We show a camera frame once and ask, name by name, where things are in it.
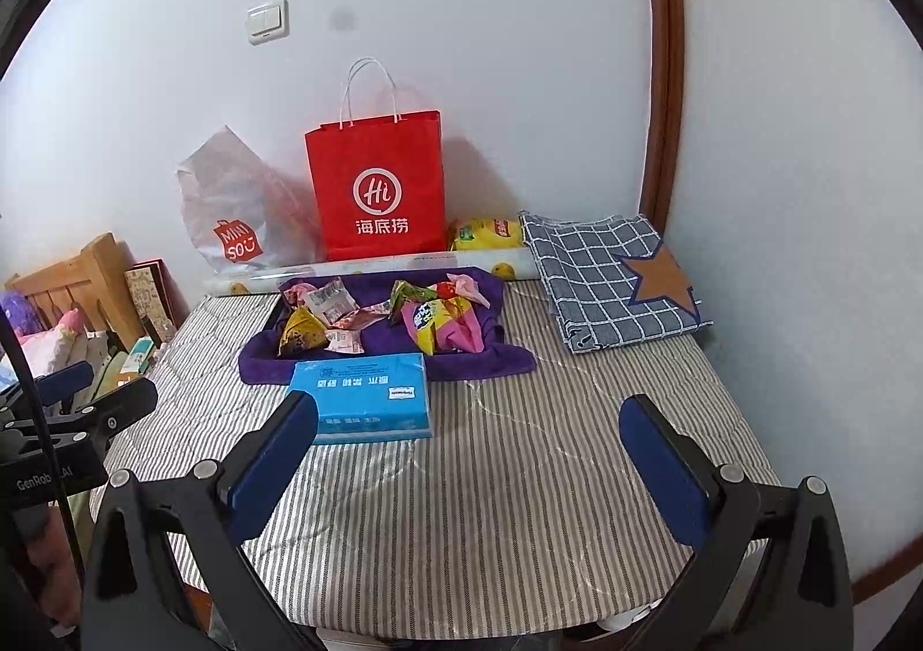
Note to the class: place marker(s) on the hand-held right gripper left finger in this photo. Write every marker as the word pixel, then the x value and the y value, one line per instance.
pixel 270 471

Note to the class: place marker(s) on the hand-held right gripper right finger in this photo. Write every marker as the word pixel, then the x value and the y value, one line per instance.
pixel 663 471

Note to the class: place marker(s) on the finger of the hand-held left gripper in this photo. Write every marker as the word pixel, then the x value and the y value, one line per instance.
pixel 122 406
pixel 65 381

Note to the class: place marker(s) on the yellow snack packet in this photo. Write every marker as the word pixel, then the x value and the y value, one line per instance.
pixel 303 332

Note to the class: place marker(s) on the pink white snack packet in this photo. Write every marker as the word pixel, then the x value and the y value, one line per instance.
pixel 345 341

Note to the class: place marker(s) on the purple cloth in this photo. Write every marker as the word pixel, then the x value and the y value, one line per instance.
pixel 476 363

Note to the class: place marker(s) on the pink yellow snack bag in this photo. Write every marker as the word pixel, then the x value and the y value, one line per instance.
pixel 440 326

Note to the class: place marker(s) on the green snack packet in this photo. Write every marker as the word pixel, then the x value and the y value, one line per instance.
pixel 411 296

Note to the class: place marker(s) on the red snack packet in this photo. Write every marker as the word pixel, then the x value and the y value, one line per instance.
pixel 445 290

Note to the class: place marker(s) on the small plain pink packet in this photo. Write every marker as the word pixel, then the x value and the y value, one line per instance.
pixel 469 287

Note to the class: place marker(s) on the person's left hand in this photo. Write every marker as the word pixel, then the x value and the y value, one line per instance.
pixel 47 550

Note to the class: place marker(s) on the colourful pillow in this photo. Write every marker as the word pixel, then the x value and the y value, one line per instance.
pixel 54 337

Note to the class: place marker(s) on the teal white box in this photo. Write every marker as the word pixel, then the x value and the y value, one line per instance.
pixel 138 357

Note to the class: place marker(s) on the purple plush pillow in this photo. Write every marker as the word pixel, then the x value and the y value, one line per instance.
pixel 16 312

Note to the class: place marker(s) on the patterned book box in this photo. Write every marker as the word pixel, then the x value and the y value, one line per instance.
pixel 148 298

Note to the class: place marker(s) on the blue tissue pack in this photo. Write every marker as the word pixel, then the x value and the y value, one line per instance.
pixel 360 399

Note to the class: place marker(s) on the wooden headboard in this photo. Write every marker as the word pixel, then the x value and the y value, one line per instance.
pixel 94 269

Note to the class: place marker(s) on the checked cloth with star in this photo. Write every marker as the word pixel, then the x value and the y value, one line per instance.
pixel 598 276

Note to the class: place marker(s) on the white plastic bag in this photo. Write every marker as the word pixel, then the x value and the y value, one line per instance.
pixel 223 204

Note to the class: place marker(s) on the lemon print paper roll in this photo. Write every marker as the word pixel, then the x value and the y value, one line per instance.
pixel 447 259

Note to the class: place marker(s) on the yellow chip bag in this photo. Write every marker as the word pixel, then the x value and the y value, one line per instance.
pixel 487 233

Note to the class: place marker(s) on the red paper bag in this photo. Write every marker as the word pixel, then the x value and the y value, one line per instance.
pixel 375 175

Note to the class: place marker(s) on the wooden bed frame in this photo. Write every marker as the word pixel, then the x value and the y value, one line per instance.
pixel 198 604

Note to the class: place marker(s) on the white light switch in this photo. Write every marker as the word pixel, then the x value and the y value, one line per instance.
pixel 267 20

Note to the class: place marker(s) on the wooden door frame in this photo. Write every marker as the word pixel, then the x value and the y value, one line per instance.
pixel 663 45

